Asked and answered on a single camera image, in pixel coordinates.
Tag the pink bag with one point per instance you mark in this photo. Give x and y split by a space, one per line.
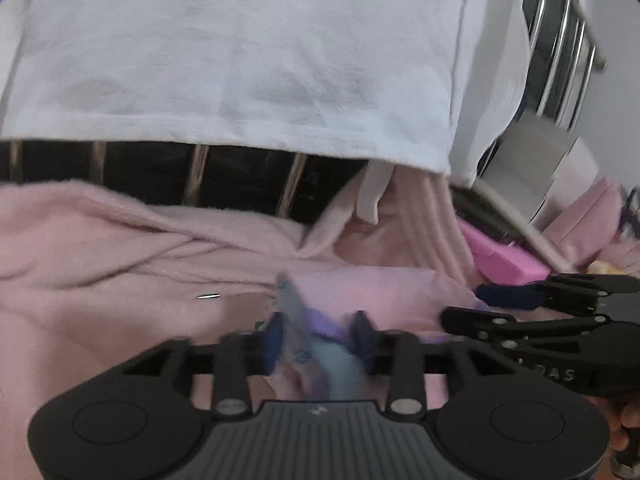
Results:
585 220

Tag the white hanging cloth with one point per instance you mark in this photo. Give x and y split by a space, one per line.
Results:
250 60

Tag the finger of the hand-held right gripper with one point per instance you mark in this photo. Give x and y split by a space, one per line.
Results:
515 296
480 322

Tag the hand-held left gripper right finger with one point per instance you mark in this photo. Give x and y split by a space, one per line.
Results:
362 340

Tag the pink and blue garment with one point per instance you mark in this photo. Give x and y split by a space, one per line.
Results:
380 295

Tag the pink fluffy sweater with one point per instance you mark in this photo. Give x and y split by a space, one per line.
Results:
100 270

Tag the yellow and blue toy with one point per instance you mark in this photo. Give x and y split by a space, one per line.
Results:
607 267

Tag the grey open box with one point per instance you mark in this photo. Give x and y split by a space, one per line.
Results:
530 160

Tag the magenta box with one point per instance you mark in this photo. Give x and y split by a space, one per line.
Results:
505 260

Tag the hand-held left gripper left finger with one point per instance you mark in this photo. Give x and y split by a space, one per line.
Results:
274 345

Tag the person's right hand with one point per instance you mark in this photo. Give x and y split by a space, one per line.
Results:
625 435

